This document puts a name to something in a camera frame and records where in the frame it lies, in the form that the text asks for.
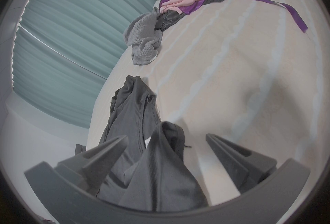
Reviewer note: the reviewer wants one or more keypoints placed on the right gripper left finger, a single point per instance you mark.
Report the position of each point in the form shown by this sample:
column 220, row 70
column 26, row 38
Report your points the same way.
column 98, row 163

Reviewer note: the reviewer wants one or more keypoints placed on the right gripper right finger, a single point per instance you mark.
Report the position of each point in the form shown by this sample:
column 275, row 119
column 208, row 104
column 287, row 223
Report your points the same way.
column 237, row 163

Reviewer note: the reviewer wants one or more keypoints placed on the black T-shirt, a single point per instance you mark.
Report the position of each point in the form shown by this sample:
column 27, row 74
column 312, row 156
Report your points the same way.
column 159, row 171

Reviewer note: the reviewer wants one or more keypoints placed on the bed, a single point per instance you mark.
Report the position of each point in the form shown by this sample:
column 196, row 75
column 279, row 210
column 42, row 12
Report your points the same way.
column 245, row 75

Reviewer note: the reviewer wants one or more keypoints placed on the black chest of drawers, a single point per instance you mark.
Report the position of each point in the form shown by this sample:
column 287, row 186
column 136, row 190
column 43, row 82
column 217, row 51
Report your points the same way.
column 80, row 149

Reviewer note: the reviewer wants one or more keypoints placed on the blue-green curtain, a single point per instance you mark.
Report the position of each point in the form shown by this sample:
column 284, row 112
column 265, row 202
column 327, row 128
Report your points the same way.
column 56, row 78
column 85, row 3

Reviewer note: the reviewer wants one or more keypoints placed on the grey knitted garment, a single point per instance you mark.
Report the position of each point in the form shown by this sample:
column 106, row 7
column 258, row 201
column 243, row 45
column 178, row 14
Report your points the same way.
column 141, row 34

